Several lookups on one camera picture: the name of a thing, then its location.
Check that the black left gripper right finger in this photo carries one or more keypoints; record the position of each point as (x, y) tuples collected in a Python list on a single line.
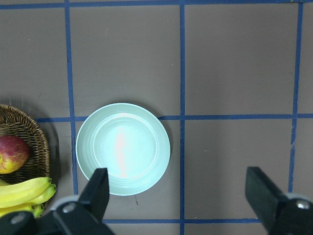
[(279, 213)]

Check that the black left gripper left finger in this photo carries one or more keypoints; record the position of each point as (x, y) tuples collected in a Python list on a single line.
[(79, 217)]

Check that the pale green round plate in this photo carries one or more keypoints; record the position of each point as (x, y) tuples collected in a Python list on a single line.
[(129, 141)]

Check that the yellow banana bunch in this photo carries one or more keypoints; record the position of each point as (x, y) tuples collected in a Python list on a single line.
[(29, 196)]

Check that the red yellow apple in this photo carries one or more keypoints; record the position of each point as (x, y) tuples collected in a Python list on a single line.
[(14, 152)]

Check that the brown wicker basket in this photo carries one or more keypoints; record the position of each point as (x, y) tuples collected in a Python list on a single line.
[(16, 122)]

